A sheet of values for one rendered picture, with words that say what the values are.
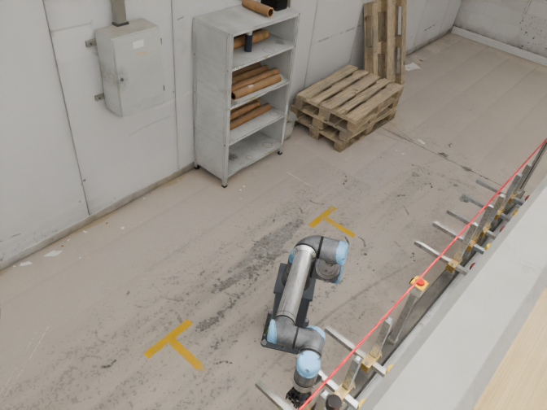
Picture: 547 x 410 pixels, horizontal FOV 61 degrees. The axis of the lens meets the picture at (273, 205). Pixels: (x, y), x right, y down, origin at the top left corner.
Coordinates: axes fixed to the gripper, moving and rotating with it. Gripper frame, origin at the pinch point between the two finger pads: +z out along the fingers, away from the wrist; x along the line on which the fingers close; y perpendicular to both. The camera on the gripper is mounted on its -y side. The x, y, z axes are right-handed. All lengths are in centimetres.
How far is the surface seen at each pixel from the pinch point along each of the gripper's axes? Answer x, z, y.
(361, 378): 8, 31, -48
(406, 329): 10, 31, -93
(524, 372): 69, 11, -100
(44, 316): -194, 100, 36
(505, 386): 65, 11, -84
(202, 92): -249, 9, -161
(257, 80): -231, 6, -214
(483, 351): 44, -146, 46
